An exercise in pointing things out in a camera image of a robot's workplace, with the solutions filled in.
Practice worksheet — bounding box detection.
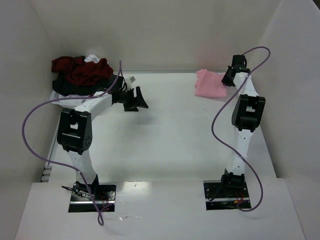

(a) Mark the pink t shirt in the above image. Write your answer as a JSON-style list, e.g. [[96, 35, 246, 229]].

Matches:
[[194, 69, 227, 98]]

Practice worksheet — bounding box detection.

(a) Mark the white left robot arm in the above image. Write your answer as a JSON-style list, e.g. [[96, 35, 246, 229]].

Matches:
[[57, 76, 149, 198]]

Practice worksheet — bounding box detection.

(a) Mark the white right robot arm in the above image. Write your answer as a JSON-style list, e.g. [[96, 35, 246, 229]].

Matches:
[[221, 54, 266, 197]]

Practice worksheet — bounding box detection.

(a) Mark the white t shirt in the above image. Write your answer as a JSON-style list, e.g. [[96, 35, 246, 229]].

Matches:
[[84, 54, 101, 64]]

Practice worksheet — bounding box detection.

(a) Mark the dark red t shirt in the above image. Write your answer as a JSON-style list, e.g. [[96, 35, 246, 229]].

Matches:
[[51, 56, 114, 87]]

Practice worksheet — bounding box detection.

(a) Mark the white plastic laundry basket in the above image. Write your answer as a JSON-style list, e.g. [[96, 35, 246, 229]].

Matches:
[[49, 90, 103, 109]]

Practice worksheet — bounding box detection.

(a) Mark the black t shirt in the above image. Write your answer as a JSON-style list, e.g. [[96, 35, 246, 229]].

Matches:
[[52, 73, 116, 96]]

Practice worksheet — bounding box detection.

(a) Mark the aluminium rail at table edge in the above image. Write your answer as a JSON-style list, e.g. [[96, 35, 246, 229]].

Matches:
[[122, 69, 198, 75]]

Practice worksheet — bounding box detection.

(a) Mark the left side aluminium rail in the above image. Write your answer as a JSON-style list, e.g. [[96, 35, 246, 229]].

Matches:
[[40, 118, 60, 183]]

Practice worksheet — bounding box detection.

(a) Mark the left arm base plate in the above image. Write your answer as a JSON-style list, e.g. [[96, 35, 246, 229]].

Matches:
[[65, 183, 117, 213]]

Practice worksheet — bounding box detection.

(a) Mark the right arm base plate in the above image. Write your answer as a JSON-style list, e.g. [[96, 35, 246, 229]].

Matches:
[[203, 180, 252, 211]]

